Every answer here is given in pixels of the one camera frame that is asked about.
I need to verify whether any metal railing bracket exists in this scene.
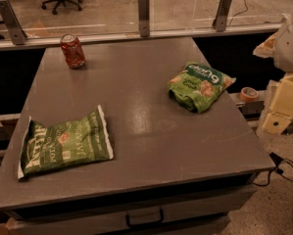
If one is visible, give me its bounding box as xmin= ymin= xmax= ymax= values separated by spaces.
xmin=213 ymin=0 xmax=232 ymax=32
xmin=0 ymin=0 xmax=26 ymax=45
xmin=138 ymin=0 xmax=150 ymax=37

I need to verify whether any green jalapeno kettle chip bag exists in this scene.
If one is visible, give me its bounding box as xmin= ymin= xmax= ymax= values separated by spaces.
xmin=18 ymin=106 xmax=114 ymax=179

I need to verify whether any red coke can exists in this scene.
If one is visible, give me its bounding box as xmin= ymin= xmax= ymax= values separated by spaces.
xmin=60 ymin=34 xmax=85 ymax=69

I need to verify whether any black drawer handle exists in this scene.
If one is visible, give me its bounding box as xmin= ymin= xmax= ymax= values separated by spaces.
xmin=125 ymin=209 xmax=165 ymax=229

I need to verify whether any right metal railing bracket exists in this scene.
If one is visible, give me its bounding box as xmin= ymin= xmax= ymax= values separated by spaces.
xmin=213 ymin=0 xmax=232 ymax=32

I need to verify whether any left metal railing bracket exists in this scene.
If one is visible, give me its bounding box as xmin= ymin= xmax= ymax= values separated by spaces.
xmin=0 ymin=0 xmax=26 ymax=45

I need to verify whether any grey table drawer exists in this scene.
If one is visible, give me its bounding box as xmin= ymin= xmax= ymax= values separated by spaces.
xmin=6 ymin=184 xmax=256 ymax=235

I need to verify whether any black floor cable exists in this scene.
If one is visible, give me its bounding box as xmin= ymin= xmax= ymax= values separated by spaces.
xmin=253 ymin=152 xmax=293 ymax=187

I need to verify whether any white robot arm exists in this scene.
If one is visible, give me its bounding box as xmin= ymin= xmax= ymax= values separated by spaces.
xmin=253 ymin=13 xmax=293 ymax=134

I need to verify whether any middle metal railing bracket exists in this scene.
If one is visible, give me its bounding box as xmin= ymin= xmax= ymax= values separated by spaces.
xmin=138 ymin=0 xmax=150 ymax=37

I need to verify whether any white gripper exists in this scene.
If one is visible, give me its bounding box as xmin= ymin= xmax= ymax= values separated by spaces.
xmin=253 ymin=33 xmax=293 ymax=134

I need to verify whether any green snack crisps bag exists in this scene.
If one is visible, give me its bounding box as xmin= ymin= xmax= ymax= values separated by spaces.
xmin=167 ymin=62 xmax=236 ymax=114

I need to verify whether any orange tape roll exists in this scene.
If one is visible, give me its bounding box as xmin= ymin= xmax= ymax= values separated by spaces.
xmin=240 ymin=87 xmax=259 ymax=102

